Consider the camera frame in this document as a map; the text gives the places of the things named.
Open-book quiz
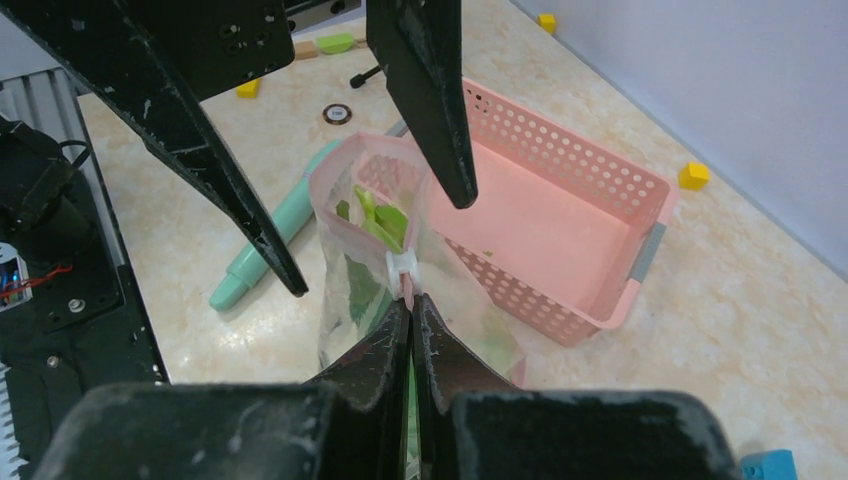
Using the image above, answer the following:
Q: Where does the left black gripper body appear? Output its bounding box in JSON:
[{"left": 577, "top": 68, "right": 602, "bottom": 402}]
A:
[{"left": 125, "top": 1, "right": 294, "bottom": 103}]

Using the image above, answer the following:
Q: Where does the blue microphone on tripod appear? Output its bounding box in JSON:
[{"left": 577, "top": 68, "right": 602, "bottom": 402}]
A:
[{"left": 349, "top": 65, "right": 383, "bottom": 89}]

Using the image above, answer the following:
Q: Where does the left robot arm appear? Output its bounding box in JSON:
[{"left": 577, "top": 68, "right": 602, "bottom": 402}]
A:
[{"left": 1, "top": 1, "right": 478, "bottom": 296}]

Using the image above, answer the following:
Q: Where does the small round badge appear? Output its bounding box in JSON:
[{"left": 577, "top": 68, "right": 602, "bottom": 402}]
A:
[{"left": 322, "top": 103, "right": 353, "bottom": 125}]

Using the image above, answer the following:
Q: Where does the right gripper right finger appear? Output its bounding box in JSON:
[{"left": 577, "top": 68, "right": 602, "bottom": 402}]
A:
[{"left": 411, "top": 294, "right": 519, "bottom": 479}]

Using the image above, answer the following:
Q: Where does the green and wood stick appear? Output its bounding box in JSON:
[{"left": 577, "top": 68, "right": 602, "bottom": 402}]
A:
[{"left": 294, "top": 32, "right": 367, "bottom": 60}]

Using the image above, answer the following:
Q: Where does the white cauliflower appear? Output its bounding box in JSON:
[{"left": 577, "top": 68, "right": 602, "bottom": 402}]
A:
[{"left": 419, "top": 263, "right": 488, "bottom": 337}]

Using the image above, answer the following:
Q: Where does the yellow cube at wall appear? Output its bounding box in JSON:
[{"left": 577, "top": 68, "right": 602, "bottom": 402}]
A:
[{"left": 536, "top": 13, "right": 557, "bottom": 35}]

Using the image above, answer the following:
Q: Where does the yellow block at left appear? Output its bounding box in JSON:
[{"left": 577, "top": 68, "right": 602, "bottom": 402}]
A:
[{"left": 235, "top": 78, "right": 261, "bottom": 99}]

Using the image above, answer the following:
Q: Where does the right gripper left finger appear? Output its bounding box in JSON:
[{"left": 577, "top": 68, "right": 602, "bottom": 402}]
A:
[{"left": 308, "top": 300, "right": 411, "bottom": 479}]

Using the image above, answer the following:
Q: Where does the pink plastic basket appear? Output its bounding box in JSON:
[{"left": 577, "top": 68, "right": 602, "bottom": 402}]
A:
[{"left": 354, "top": 76, "right": 680, "bottom": 349}]

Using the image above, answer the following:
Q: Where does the blue toy block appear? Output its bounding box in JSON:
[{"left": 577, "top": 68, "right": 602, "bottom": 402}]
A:
[{"left": 739, "top": 449, "right": 798, "bottom": 480}]

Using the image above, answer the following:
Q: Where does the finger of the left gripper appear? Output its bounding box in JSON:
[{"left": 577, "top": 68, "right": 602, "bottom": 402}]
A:
[
  {"left": 1, "top": 1, "right": 308, "bottom": 296},
  {"left": 366, "top": 0, "right": 478, "bottom": 209}
]

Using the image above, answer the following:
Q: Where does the yellow cube near basket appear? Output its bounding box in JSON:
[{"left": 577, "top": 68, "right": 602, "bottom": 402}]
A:
[{"left": 678, "top": 162, "right": 711, "bottom": 191}]

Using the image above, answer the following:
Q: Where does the green celery stalk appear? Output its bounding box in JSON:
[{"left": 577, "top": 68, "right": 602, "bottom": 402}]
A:
[{"left": 327, "top": 185, "right": 409, "bottom": 254}]

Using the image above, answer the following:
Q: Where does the clear pink zip bag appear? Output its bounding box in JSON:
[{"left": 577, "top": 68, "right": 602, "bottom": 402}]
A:
[{"left": 308, "top": 134, "right": 533, "bottom": 479}]

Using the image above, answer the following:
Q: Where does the teal silicone tool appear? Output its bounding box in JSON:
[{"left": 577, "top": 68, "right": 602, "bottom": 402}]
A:
[{"left": 208, "top": 137, "right": 346, "bottom": 313}]

